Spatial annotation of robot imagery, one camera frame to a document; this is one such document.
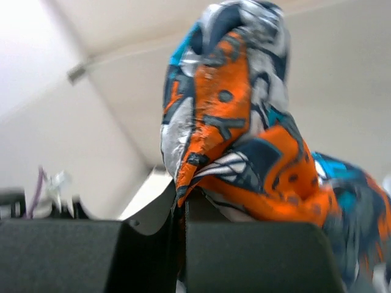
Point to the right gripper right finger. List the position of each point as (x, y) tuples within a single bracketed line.
[(224, 256)]

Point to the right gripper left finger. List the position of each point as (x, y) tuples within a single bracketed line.
[(77, 255)]

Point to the colourful patterned shorts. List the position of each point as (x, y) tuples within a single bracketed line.
[(226, 129)]

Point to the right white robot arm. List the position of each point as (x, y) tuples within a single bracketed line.
[(53, 207)]

